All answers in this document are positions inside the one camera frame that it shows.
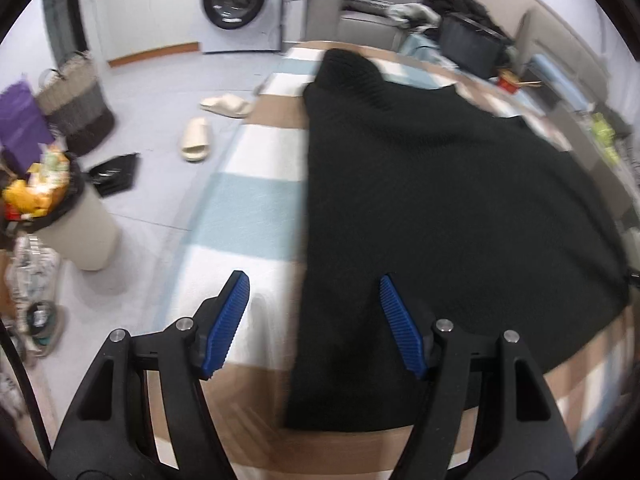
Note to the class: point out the woven laundry basket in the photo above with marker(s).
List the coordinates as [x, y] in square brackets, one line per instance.
[75, 105]

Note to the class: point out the black cooking appliance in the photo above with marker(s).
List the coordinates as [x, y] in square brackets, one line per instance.
[472, 45]

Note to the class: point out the white base cabinet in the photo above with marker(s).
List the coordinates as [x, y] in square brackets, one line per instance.
[150, 10]

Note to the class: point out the green toy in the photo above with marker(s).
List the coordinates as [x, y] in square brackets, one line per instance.
[605, 132]

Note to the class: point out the black knit sweater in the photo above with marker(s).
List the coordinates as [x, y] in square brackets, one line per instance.
[425, 185]

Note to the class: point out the white sneaker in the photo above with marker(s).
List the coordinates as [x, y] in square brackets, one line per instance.
[45, 327]
[37, 270]

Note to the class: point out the grey sofa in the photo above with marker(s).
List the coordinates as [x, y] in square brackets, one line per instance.
[360, 25]

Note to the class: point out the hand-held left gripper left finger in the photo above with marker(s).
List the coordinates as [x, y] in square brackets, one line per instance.
[225, 320]

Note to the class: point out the red bowl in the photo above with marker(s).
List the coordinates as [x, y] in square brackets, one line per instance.
[509, 82]

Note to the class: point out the checkered tablecloth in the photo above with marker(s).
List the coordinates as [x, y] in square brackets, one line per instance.
[235, 210]

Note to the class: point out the wooden chopsticks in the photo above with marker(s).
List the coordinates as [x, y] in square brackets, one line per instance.
[530, 83]

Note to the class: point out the beige trash bin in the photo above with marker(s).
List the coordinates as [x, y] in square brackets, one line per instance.
[80, 230]

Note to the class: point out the white grey jacket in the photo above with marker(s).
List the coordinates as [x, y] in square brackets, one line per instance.
[412, 11]

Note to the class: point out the black clothes pile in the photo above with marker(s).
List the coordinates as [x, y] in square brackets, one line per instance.
[460, 5]

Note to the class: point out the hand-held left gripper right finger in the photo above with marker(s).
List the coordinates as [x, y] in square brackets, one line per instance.
[402, 325]

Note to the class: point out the dark glass door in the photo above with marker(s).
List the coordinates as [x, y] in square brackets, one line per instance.
[62, 15]

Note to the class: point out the blue pillow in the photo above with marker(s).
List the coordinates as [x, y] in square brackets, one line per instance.
[557, 82]

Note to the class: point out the beige slipper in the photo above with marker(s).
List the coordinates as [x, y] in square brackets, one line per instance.
[196, 140]
[227, 105]

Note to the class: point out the grey daybed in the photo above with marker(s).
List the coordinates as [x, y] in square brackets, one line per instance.
[550, 40]

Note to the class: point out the purple bag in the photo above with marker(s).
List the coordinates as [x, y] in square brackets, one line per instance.
[22, 125]

